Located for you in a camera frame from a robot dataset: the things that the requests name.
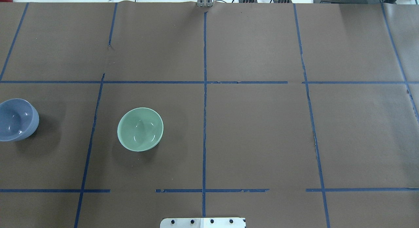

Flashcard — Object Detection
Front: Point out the white metal mounting plate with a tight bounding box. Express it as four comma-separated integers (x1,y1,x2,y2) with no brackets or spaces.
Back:
160,217,246,228

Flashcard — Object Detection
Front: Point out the blue ceramic bowl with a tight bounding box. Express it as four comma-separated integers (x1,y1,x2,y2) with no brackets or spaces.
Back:
0,98,39,142

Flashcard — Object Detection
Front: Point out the green ceramic bowl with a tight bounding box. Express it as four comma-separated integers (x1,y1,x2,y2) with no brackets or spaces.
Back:
117,107,164,152

